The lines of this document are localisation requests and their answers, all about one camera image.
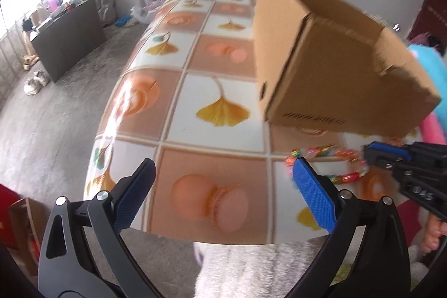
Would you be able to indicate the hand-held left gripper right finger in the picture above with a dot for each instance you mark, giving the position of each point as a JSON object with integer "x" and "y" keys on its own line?
{"x": 314, "y": 196}

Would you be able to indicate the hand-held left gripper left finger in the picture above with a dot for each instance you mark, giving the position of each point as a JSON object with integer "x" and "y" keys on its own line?
{"x": 136, "y": 193}

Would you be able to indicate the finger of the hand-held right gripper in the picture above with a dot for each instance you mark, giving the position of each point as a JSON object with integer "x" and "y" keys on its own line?
{"x": 384, "y": 146}
{"x": 379, "y": 161}

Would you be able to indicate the person's right hand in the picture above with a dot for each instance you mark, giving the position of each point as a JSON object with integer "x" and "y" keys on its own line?
{"x": 434, "y": 237}

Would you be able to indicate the leaf and macaron printed tablecloth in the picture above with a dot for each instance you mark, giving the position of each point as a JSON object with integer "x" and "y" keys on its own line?
{"x": 216, "y": 158}

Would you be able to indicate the cyan and pink plush toy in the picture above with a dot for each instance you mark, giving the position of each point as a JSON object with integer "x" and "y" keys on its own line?
{"x": 431, "y": 64}

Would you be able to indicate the white fluffy garment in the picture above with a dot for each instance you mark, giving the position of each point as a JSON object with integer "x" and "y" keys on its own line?
{"x": 251, "y": 270}

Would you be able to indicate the small brown cardboard box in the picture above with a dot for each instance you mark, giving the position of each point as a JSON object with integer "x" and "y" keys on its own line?
{"x": 26, "y": 224}

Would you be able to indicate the red bag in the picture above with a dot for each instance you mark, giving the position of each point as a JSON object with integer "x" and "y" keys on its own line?
{"x": 7, "y": 214}

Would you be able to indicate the dark red cloth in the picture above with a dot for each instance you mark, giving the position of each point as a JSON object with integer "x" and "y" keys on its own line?
{"x": 433, "y": 11}

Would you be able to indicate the dark grey cabinet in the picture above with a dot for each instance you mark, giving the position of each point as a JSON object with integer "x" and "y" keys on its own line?
{"x": 66, "y": 39}

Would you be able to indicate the beige shoe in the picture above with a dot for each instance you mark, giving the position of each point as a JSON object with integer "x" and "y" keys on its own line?
{"x": 29, "y": 61}

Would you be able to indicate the small blue cloth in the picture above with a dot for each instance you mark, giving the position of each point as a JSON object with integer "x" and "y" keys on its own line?
{"x": 123, "y": 21}

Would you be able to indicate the metal window railing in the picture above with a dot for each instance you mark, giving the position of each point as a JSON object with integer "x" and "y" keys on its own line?
{"x": 14, "y": 25}

